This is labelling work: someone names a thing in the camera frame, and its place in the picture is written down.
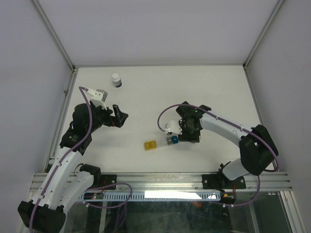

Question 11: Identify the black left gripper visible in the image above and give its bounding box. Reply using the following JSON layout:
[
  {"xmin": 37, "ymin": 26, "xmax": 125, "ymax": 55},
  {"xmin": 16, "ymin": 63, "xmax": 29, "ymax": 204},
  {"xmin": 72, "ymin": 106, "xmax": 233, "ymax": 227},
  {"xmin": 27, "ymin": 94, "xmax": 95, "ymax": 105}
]
[{"xmin": 86, "ymin": 102, "xmax": 128, "ymax": 133}]

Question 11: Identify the weekly pill organizer strip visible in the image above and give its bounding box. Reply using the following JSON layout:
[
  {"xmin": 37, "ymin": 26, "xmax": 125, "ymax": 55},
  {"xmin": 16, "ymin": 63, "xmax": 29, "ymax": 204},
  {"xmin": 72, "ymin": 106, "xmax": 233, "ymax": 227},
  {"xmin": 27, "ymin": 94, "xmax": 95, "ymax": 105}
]
[{"xmin": 144, "ymin": 135, "xmax": 179, "ymax": 151}]

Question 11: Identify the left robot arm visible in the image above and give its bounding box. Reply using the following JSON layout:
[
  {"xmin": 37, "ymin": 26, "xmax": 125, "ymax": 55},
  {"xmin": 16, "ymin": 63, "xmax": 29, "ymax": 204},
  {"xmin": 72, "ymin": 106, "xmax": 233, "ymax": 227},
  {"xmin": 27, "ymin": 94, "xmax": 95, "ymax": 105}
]
[{"xmin": 17, "ymin": 102, "xmax": 129, "ymax": 233}]

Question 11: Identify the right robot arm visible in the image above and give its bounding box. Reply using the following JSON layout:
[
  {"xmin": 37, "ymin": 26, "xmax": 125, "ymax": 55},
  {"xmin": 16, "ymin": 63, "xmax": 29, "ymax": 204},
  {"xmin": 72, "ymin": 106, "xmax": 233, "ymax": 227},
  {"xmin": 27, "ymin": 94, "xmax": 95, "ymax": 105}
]
[{"xmin": 176, "ymin": 101, "xmax": 278, "ymax": 189}]

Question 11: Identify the white pill bottle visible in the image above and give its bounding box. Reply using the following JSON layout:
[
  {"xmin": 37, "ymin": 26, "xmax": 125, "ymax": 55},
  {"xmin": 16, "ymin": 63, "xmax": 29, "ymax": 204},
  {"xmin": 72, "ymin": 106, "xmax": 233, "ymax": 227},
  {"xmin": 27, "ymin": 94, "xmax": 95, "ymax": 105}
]
[{"xmin": 112, "ymin": 73, "xmax": 122, "ymax": 88}]

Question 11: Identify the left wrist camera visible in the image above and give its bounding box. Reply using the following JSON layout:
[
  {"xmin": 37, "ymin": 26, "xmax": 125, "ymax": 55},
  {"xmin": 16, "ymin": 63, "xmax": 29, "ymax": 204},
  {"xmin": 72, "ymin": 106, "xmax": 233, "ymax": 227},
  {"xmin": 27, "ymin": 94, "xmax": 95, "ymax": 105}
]
[{"xmin": 86, "ymin": 88, "xmax": 108, "ymax": 110}]

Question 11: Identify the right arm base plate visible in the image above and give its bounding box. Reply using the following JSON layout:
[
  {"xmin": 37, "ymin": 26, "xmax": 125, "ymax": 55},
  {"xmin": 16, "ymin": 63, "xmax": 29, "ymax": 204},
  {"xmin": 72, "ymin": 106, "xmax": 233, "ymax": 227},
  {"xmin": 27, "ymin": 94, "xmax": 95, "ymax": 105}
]
[{"xmin": 201, "ymin": 173, "xmax": 246, "ymax": 192}]

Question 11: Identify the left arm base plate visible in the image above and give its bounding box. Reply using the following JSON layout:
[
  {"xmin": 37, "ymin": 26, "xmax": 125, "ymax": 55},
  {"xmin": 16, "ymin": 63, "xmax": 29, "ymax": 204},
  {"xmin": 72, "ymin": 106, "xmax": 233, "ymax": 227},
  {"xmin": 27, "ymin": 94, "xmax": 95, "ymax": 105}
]
[{"xmin": 89, "ymin": 174, "xmax": 117, "ymax": 190}]

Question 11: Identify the aluminium mounting rail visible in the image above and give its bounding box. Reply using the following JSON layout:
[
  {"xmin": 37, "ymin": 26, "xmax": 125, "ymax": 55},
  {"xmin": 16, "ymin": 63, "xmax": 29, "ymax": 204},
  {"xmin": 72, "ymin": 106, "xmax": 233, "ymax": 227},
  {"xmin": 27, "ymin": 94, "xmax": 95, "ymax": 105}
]
[{"xmin": 30, "ymin": 171, "xmax": 292, "ymax": 193}]

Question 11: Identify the white slotted cable duct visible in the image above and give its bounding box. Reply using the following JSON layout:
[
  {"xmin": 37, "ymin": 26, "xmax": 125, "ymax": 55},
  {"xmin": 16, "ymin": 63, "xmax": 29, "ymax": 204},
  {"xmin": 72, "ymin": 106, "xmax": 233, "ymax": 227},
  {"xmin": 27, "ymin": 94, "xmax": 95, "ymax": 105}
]
[{"xmin": 81, "ymin": 191, "xmax": 221, "ymax": 201}]

